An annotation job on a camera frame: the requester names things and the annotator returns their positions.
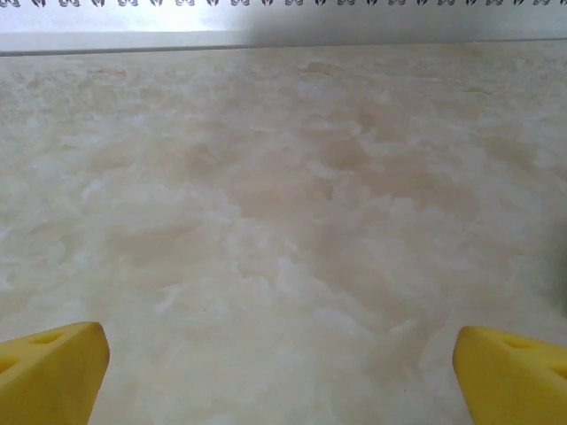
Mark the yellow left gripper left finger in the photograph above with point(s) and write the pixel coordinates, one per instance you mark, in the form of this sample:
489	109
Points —
48	380

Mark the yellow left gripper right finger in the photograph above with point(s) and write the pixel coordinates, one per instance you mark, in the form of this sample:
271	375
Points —
514	385

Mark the thin aluminium wall rail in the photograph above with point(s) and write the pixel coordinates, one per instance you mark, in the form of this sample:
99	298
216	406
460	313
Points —
111	44

